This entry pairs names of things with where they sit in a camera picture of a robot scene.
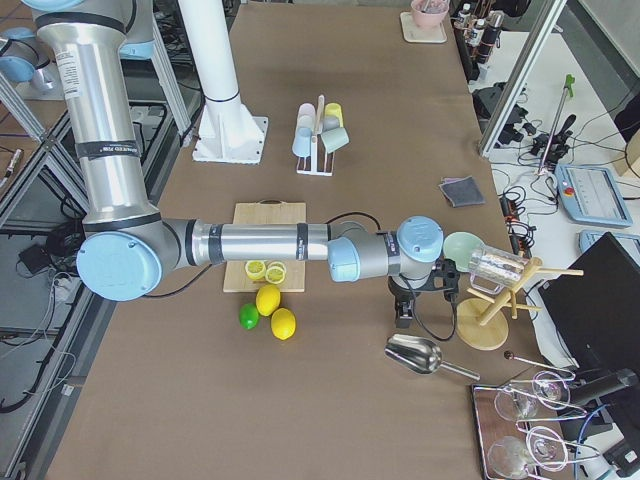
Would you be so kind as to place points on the metal pole tool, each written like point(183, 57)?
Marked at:
point(567, 91)

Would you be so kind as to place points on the white plastic cup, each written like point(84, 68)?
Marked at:
point(305, 122)

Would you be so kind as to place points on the cream plastic tray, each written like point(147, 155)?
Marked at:
point(413, 33)

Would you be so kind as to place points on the yellow lemon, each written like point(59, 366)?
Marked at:
point(283, 323)
point(268, 300)

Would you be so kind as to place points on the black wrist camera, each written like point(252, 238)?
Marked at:
point(404, 313)

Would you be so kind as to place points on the grey plastic cup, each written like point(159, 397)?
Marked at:
point(330, 122)

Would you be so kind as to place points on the wine glass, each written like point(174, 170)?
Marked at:
point(542, 450)
point(526, 399)

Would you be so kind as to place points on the blue teach pendant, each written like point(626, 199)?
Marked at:
point(587, 238)
point(590, 196)

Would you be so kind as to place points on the white wire cup rack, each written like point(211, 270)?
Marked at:
point(320, 162)

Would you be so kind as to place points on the aluminium frame post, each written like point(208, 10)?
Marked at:
point(527, 58)

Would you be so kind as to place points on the pink plastic cup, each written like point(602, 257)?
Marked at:
point(306, 109)

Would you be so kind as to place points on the lemon slice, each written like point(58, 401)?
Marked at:
point(255, 270)
point(275, 272)

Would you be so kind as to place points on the green lime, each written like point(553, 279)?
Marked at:
point(249, 316)

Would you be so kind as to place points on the wooden cutting board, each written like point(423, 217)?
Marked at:
point(235, 278)

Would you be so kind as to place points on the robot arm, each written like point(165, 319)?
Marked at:
point(208, 37)
point(371, 218)

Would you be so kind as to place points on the glass pitcher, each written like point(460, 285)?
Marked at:
point(492, 269)

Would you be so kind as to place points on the yellow plastic cup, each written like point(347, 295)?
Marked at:
point(334, 109)

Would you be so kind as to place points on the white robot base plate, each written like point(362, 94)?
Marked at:
point(237, 139)

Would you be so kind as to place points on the grey folded cloth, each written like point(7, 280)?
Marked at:
point(462, 192)

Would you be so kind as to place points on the wooden mug tree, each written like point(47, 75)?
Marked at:
point(482, 323)

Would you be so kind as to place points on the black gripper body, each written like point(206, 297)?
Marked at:
point(401, 289)

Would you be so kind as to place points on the black monitor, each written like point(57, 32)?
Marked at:
point(597, 313)

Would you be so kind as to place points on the green plastic cup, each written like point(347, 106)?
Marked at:
point(334, 139)

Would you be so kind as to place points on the pink bowl with ice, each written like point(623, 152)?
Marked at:
point(429, 13)

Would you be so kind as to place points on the metal scoop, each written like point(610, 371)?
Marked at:
point(422, 356)

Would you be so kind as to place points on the green bowl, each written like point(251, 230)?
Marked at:
point(458, 246)

